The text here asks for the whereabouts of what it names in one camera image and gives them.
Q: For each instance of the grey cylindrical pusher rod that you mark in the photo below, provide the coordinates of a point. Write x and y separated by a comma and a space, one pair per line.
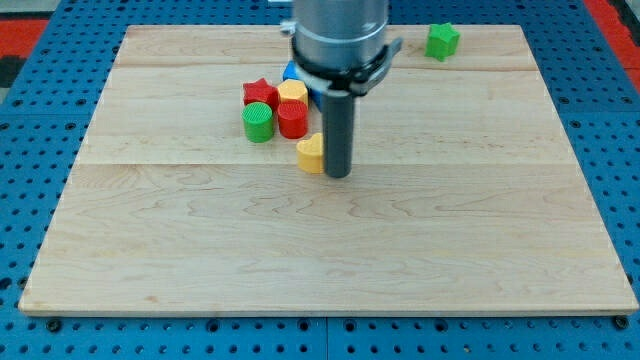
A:
338, 109

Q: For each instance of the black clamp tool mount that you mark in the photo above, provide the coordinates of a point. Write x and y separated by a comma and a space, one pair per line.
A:
334, 67

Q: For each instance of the yellow heart block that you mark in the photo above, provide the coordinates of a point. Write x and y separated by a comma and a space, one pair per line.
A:
310, 155

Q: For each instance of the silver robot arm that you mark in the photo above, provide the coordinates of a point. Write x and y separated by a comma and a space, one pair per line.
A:
339, 21

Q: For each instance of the blue block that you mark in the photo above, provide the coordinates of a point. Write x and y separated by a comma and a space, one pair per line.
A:
290, 72

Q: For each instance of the red cylinder block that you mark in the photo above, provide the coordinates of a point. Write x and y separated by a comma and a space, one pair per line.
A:
292, 119

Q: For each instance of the yellow hexagon block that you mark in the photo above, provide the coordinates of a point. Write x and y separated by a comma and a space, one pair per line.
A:
292, 89

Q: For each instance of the red star block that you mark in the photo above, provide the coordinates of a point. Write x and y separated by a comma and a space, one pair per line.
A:
261, 91

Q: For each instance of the green cylinder block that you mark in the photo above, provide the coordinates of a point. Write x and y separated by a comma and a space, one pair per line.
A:
258, 122

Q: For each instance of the green star block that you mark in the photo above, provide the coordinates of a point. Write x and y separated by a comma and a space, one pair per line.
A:
442, 41

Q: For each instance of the wooden board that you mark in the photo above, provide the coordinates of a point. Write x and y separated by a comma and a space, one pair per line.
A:
465, 197

